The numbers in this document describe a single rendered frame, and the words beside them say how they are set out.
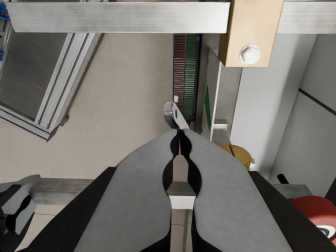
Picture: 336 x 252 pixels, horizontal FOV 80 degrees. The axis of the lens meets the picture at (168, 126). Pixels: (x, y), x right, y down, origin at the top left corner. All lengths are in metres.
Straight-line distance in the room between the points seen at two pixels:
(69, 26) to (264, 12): 0.21
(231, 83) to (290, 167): 0.28
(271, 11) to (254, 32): 0.02
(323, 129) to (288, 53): 0.17
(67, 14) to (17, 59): 0.85
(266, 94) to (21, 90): 1.02
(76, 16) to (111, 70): 0.90
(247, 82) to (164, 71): 0.67
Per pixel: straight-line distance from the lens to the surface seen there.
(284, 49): 0.51
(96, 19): 0.26
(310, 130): 0.51
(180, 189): 0.33
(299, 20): 0.28
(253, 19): 0.25
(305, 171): 0.53
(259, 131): 0.57
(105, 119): 1.29
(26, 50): 1.07
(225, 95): 0.41
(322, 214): 0.33
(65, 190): 0.37
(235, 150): 0.30
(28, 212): 0.41
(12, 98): 1.21
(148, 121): 1.23
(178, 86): 0.39
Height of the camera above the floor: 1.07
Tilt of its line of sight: 60 degrees down
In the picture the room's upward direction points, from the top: 176 degrees counter-clockwise
